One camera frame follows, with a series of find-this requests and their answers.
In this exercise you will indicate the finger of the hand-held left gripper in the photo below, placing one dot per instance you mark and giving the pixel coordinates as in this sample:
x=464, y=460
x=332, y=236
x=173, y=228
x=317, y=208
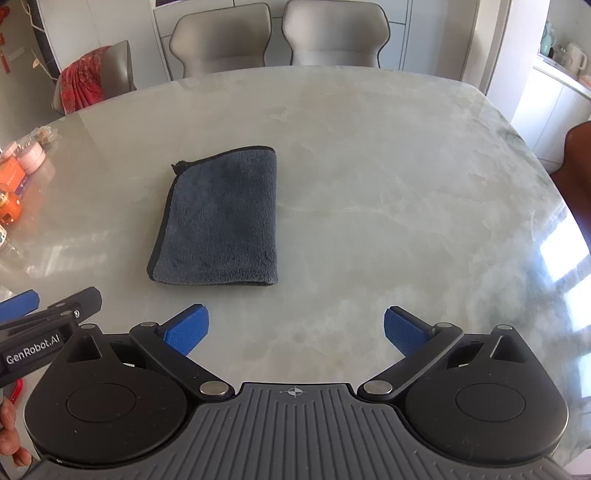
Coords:
x=16, y=302
x=81, y=302

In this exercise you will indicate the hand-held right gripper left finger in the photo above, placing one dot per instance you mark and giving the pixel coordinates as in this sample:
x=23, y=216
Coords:
x=184, y=328

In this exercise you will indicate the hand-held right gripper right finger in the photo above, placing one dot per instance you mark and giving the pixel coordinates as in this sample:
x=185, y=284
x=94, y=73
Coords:
x=406, y=328

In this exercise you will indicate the blue and grey towel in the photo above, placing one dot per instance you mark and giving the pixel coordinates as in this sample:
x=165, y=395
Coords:
x=221, y=217

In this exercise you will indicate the person's left hand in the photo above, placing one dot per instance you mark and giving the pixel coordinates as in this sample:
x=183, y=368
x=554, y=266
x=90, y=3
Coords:
x=9, y=429

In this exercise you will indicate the red plastic object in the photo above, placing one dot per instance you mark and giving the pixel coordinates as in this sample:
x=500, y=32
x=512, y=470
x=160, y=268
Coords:
x=16, y=390

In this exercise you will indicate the orange toy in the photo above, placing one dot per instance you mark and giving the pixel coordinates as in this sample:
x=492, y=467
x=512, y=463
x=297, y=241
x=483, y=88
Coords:
x=9, y=208

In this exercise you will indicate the orange packet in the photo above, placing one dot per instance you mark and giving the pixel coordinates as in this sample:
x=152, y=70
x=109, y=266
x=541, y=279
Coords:
x=14, y=177

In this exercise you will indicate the pink jar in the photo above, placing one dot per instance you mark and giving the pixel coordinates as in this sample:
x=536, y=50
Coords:
x=8, y=151
x=32, y=158

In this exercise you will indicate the clear snack packet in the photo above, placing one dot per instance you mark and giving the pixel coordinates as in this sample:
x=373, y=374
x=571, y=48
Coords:
x=40, y=137

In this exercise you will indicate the red patterned cloth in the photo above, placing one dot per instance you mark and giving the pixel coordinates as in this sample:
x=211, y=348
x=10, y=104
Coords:
x=85, y=81

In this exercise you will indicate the brown leather chair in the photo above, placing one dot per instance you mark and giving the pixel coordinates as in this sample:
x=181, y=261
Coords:
x=577, y=170

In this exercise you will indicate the beige chair with red cloth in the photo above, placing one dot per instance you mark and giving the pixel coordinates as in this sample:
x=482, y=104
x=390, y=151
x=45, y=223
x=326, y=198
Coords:
x=120, y=69

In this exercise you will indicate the red hanging decoration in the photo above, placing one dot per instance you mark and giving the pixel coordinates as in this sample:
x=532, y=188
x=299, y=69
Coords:
x=3, y=50

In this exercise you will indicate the white side counter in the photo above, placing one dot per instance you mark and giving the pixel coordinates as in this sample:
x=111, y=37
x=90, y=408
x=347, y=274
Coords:
x=554, y=120

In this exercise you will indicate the beige upholstered chair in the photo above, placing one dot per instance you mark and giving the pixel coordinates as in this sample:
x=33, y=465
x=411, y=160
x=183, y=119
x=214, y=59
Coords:
x=221, y=39
x=334, y=32

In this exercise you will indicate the white kettle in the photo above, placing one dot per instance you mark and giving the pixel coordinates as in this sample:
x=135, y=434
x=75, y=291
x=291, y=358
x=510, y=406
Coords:
x=570, y=57

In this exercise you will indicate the green vase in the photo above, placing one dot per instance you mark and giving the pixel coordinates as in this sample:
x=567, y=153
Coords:
x=547, y=39

